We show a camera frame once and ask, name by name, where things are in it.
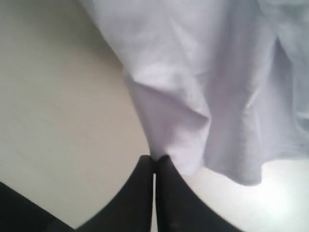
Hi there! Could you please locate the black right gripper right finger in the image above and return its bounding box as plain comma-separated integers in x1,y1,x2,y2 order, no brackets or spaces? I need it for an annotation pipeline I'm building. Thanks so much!
155,156,232,232

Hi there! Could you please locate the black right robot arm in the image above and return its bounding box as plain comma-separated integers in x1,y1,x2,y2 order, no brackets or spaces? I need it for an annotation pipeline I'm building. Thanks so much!
0,155,237,232

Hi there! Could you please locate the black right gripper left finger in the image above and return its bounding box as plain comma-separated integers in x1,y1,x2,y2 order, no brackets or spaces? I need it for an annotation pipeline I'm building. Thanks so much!
76,155,154,232

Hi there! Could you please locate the white t-shirt with red logo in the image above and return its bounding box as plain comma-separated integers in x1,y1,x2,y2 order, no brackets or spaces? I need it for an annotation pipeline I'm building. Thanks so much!
82,0,309,185

